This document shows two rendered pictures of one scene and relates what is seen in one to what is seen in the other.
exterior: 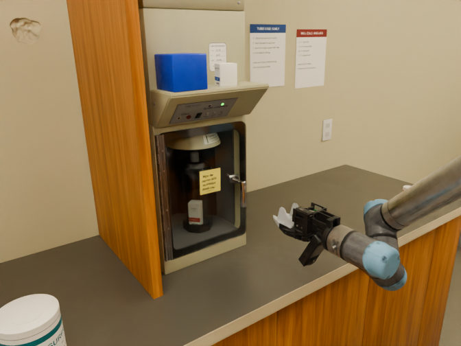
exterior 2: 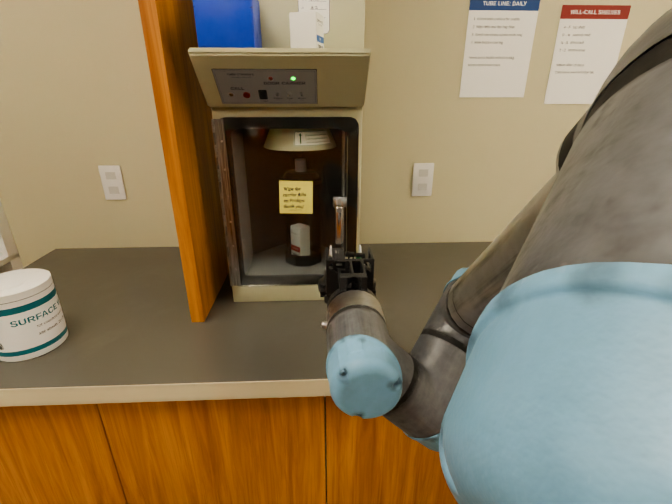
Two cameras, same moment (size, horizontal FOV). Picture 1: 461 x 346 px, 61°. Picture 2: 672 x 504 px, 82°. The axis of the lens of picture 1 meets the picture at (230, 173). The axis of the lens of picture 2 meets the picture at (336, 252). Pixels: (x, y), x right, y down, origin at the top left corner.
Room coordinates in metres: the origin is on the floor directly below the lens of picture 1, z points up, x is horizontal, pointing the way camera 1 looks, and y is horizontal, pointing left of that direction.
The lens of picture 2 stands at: (0.46, -0.48, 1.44)
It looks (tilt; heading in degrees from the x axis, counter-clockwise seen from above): 23 degrees down; 32
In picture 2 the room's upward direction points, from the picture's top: straight up
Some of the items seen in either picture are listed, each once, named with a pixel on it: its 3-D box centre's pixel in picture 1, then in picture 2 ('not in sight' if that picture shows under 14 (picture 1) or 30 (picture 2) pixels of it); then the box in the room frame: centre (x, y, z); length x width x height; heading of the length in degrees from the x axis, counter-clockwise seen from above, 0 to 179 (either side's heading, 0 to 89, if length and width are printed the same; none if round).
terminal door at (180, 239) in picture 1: (206, 189); (291, 208); (1.13, 0.07, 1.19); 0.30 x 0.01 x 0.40; 125
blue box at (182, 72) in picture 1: (181, 71); (229, 23); (1.04, 0.12, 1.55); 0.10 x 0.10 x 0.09; 35
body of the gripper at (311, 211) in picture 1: (317, 226); (349, 286); (0.90, -0.22, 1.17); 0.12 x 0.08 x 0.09; 35
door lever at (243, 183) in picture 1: (240, 191); (338, 221); (1.17, -0.03, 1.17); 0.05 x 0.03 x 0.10; 35
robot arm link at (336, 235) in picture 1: (341, 241); (352, 320); (0.83, -0.26, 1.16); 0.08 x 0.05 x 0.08; 125
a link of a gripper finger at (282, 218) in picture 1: (282, 216); not in sight; (0.98, -0.14, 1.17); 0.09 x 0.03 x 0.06; 40
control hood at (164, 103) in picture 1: (212, 104); (284, 80); (1.09, 0.05, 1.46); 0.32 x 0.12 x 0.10; 125
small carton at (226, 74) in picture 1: (226, 74); (307, 33); (1.12, 0.01, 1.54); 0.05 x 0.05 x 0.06; 19
